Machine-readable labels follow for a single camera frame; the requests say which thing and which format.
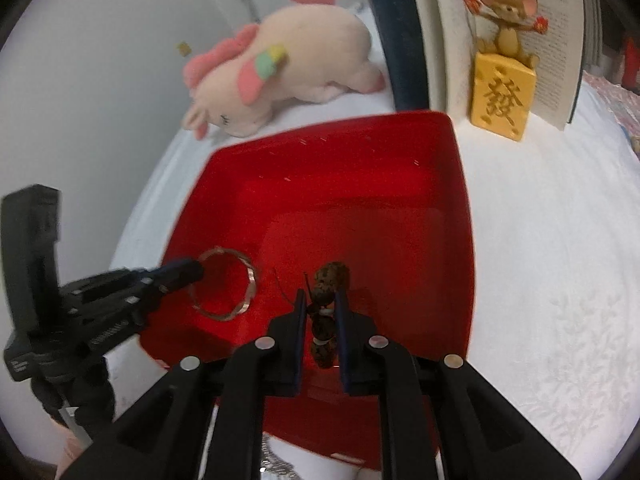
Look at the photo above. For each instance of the dark blue book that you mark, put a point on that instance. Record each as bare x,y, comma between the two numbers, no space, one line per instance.
395,35

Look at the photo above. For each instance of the mouse on cheese figurine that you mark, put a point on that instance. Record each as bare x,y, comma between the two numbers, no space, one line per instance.
500,95

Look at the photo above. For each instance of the open white book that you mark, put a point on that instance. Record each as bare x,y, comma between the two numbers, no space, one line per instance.
555,50

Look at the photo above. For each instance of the person's left hand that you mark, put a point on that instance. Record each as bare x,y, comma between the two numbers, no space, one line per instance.
70,447

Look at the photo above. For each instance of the red plastic box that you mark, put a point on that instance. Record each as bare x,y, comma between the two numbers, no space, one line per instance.
350,210

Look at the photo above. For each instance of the pink plush toy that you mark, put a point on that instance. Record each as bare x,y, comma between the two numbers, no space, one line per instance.
300,50

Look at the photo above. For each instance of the silver bangle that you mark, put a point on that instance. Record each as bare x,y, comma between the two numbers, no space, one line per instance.
252,280

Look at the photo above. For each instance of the white patterned tablecloth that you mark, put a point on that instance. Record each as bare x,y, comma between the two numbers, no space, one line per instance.
525,260

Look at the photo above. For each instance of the red object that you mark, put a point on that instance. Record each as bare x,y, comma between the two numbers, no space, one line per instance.
631,62

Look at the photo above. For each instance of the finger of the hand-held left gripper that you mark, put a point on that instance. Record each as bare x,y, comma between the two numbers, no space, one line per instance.
125,327
175,272

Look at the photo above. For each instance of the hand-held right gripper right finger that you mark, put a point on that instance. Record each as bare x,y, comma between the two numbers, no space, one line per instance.
342,340

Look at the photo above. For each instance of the small yellow wall sticker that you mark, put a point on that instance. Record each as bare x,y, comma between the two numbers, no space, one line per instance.
184,48

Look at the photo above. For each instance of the pink patterned cloth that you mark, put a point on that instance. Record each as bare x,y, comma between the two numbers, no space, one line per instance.
617,105

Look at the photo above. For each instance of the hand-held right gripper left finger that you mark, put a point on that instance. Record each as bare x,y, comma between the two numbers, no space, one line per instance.
300,340

